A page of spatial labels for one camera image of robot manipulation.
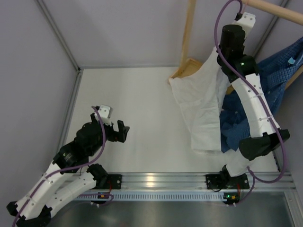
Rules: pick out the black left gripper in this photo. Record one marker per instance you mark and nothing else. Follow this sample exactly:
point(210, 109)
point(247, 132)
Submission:
point(120, 135)

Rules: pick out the white shirt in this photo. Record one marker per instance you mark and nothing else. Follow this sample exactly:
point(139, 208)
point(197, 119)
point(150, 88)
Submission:
point(200, 98)

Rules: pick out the pink wire hanger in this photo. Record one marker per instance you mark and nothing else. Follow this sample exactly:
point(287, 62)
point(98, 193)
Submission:
point(246, 6)

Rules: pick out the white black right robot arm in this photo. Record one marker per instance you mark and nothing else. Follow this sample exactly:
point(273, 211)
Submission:
point(242, 72)

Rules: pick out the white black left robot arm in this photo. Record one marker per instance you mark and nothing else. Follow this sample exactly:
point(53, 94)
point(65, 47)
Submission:
point(69, 175)

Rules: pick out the blue checked shirt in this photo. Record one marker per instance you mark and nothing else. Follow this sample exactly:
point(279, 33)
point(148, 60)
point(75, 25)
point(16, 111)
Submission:
point(275, 72)

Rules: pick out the wooden rack base tray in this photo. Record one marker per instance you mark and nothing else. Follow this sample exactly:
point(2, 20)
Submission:
point(187, 68)

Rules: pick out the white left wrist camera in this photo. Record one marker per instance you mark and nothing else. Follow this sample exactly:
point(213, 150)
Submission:
point(105, 112)

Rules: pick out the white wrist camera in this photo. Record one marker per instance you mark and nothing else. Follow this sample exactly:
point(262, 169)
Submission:
point(105, 112)
point(246, 21)

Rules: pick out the aluminium frame rail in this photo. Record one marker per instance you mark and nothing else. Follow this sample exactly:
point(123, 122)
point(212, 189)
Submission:
point(189, 182)

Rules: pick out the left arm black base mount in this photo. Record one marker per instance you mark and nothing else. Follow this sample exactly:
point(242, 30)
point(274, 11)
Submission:
point(111, 182)

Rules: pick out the grey slotted cable duct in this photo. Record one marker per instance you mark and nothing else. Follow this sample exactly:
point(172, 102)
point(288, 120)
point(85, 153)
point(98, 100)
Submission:
point(159, 196)

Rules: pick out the wooden rack frame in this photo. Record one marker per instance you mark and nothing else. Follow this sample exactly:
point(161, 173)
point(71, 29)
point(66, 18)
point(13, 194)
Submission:
point(264, 6)

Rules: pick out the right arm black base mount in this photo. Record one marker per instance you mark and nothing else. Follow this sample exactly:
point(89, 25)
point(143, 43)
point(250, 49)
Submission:
point(223, 180)

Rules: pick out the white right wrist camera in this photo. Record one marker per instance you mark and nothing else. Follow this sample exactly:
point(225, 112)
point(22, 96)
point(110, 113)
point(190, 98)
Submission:
point(246, 21)

